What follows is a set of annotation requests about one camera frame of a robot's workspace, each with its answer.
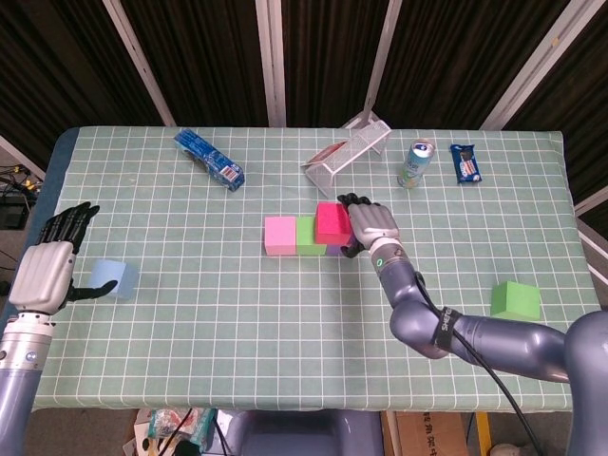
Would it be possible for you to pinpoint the yellow bar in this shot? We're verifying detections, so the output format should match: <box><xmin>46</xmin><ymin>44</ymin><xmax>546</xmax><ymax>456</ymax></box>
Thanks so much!
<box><xmin>476</xmin><ymin>410</ymin><xmax>493</xmax><ymax>456</ymax></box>

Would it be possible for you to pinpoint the white wire mesh basket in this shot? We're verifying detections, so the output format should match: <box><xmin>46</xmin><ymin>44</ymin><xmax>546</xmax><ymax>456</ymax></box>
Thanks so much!
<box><xmin>300</xmin><ymin>119</ymin><xmax>392</xmax><ymax>197</ymax></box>

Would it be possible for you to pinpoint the tangled cable bundle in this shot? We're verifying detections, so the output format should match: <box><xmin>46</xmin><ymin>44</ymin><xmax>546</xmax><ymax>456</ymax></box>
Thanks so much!
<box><xmin>0</xmin><ymin>163</ymin><xmax>42</xmax><ymax>197</ymax></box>

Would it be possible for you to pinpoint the brown cardboard box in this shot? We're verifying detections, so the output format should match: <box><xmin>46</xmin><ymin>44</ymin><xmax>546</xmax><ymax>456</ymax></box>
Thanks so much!
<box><xmin>393</xmin><ymin>410</ymin><xmax>479</xmax><ymax>456</ymax></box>

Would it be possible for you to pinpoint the white printed bag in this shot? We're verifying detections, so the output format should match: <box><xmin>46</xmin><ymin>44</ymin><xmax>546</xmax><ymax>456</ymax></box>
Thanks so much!
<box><xmin>123</xmin><ymin>408</ymin><xmax>158</xmax><ymax>456</ymax></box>

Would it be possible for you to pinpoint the teal snack bag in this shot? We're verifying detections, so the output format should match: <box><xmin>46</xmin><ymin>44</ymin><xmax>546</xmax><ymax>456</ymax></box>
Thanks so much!
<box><xmin>147</xmin><ymin>408</ymin><xmax>218</xmax><ymax>452</ymax></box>

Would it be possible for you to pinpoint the light blue foam cube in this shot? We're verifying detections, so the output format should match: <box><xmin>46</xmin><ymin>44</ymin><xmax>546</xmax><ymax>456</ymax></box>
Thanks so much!
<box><xmin>88</xmin><ymin>258</ymin><xmax>141</xmax><ymax>300</ymax></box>

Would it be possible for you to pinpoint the red card in basket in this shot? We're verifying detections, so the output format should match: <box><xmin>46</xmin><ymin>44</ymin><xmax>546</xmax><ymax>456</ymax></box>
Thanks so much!
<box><xmin>307</xmin><ymin>141</ymin><xmax>347</xmax><ymax>165</ymax></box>

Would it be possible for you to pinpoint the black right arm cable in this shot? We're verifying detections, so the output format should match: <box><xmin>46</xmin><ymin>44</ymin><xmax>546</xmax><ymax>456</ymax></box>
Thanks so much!
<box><xmin>415</xmin><ymin>271</ymin><xmax>543</xmax><ymax>456</ymax></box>

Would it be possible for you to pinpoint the black box device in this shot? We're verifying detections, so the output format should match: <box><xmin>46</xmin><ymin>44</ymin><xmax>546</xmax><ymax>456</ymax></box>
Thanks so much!
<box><xmin>0</xmin><ymin>199</ymin><xmax>30</xmax><ymax>232</ymax></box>

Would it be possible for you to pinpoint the thin black hanging cable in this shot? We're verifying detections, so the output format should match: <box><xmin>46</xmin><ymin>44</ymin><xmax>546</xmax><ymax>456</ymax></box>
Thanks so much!
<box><xmin>161</xmin><ymin>407</ymin><xmax>194</xmax><ymax>450</ymax></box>

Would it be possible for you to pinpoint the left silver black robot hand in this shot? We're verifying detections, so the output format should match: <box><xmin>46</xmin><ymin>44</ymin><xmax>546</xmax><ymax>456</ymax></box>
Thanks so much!
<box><xmin>9</xmin><ymin>201</ymin><xmax>119</xmax><ymax>314</ymax></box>

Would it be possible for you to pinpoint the black pleated curtain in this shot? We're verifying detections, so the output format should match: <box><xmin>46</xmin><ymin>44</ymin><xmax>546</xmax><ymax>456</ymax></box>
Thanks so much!
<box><xmin>0</xmin><ymin>0</ymin><xmax>608</xmax><ymax>224</ymax></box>

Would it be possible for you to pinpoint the long blue cookie box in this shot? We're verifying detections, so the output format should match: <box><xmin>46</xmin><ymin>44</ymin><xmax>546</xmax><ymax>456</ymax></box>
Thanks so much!
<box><xmin>173</xmin><ymin>128</ymin><xmax>247</xmax><ymax>193</ymax></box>

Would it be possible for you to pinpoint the purple foam cube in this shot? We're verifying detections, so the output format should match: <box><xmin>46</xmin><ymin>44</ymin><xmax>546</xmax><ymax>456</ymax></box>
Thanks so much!
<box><xmin>326</xmin><ymin>239</ymin><xmax>359</xmax><ymax>257</ymax></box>

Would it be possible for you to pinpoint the green foam cube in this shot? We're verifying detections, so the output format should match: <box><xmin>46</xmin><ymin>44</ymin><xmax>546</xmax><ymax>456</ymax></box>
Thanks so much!
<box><xmin>489</xmin><ymin>279</ymin><xmax>542</xmax><ymax>320</ymax></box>
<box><xmin>295</xmin><ymin>216</ymin><xmax>329</xmax><ymax>257</ymax></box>

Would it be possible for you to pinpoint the pink foam cube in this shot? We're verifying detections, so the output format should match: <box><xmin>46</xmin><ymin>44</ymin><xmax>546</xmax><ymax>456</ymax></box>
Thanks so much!
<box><xmin>264</xmin><ymin>216</ymin><xmax>298</xmax><ymax>257</ymax></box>

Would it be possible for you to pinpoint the grey white shoe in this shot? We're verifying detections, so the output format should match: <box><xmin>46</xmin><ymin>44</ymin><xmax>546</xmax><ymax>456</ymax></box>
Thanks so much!
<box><xmin>490</xmin><ymin>441</ymin><xmax>538</xmax><ymax>456</ymax></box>

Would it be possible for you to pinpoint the green white drink can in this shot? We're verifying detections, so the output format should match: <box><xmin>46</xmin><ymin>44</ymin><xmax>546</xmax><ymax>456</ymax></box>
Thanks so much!
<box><xmin>397</xmin><ymin>138</ymin><xmax>437</xmax><ymax>191</ymax></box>

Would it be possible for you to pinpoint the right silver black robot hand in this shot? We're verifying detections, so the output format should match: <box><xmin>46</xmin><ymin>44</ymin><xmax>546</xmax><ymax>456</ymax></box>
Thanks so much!
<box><xmin>335</xmin><ymin>192</ymin><xmax>403</xmax><ymax>260</ymax></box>

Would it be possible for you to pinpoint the white metal frame post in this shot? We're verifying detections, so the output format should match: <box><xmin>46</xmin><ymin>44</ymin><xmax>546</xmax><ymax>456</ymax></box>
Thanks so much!
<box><xmin>341</xmin><ymin>0</ymin><xmax>405</xmax><ymax>130</ymax></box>
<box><xmin>573</xmin><ymin>184</ymin><xmax>608</xmax><ymax>215</ymax></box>
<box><xmin>255</xmin><ymin>0</ymin><xmax>288</xmax><ymax>128</ymax></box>
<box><xmin>577</xmin><ymin>220</ymin><xmax>608</xmax><ymax>281</ymax></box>
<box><xmin>478</xmin><ymin>0</ymin><xmax>598</xmax><ymax>130</ymax></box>
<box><xmin>102</xmin><ymin>0</ymin><xmax>178</xmax><ymax>127</ymax></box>
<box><xmin>0</xmin><ymin>134</ymin><xmax>48</xmax><ymax>181</ymax></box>

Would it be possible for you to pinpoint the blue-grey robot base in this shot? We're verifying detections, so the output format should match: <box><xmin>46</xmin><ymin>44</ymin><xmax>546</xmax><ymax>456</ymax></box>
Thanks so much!
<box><xmin>237</xmin><ymin>408</ymin><xmax>385</xmax><ymax>456</ymax></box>

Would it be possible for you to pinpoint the red foam cube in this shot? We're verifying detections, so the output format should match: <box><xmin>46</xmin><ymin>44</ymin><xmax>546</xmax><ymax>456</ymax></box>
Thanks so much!
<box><xmin>315</xmin><ymin>201</ymin><xmax>353</xmax><ymax>246</ymax></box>

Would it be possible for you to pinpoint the dark blue cookie packet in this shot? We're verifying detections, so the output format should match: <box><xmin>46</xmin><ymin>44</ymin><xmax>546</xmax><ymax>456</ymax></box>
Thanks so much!
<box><xmin>449</xmin><ymin>143</ymin><xmax>485</xmax><ymax>186</ymax></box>

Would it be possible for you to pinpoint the green checked tablecloth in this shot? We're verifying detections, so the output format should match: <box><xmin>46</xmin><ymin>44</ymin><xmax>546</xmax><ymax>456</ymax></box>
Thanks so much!
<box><xmin>31</xmin><ymin>125</ymin><xmax>607</xmax><ymax>413</ymax></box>

